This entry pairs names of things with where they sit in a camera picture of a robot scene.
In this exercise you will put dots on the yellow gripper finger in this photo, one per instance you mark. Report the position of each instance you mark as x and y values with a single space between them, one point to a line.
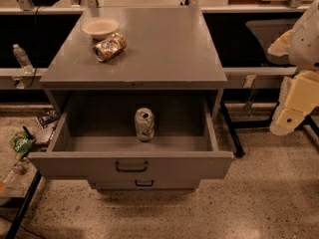
298 97
280 46

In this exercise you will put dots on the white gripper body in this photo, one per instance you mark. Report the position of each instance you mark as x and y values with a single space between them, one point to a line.
306 40

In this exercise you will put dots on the white green 7up can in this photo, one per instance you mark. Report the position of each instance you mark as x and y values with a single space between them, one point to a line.
144 124

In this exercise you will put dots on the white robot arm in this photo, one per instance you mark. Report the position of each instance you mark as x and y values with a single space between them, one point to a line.
299 94

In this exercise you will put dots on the grey metal drawer cabinet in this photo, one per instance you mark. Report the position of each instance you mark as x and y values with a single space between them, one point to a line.
169 53

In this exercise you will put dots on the crushed gold soda can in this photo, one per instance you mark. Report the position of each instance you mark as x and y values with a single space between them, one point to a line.
110 47

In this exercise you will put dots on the open grey top drawer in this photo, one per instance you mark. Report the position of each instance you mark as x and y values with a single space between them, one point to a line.
136 138

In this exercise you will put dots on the dark grey chair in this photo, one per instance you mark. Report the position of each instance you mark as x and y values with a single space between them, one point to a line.
267 31

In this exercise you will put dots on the white paper bowl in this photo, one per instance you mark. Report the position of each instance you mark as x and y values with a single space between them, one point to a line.
100 28

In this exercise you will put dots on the clear plastic water bottle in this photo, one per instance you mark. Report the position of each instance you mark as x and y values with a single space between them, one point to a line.
23 59

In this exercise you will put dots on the green chip bag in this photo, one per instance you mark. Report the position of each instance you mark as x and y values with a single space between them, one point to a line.
22 143

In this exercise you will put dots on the plastic bottle on floor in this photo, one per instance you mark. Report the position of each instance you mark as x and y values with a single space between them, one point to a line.
13 181

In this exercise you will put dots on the black table leg left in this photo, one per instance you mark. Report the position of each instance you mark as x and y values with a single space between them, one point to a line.
23 206

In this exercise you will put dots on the black lower drawer handle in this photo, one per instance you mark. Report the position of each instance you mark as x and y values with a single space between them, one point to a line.
144 183

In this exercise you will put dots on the black drawer handle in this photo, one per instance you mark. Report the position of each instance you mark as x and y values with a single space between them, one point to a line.
144 183
131 167

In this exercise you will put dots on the black top drawer handle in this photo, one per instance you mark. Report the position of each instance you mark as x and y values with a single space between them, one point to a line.
131 167

